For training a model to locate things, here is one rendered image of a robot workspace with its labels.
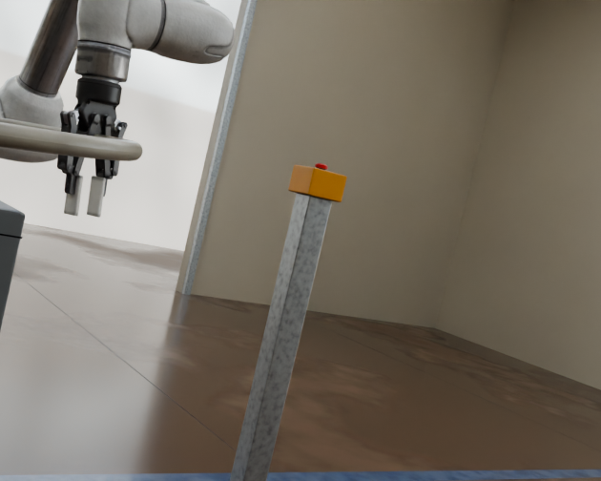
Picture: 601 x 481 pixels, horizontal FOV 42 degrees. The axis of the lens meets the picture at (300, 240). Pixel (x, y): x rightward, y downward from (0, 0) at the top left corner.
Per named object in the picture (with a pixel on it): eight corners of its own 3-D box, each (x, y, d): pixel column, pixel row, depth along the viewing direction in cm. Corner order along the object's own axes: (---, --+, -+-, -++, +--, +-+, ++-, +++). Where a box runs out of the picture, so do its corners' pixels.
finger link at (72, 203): (83, 176, 132) (80, 175, 132) (78, 216, 133) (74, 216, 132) (72, 173, 134) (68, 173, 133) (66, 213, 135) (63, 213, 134)
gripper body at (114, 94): (103, 83, 139) (96, 135, 140) (66, 73, 132) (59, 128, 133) (134, 86, 135) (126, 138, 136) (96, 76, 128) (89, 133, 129)
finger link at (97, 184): (91, 175, 138) (94, 176, 138) (86, 214, 138) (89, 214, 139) (103, 177, 136) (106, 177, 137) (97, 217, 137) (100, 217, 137)
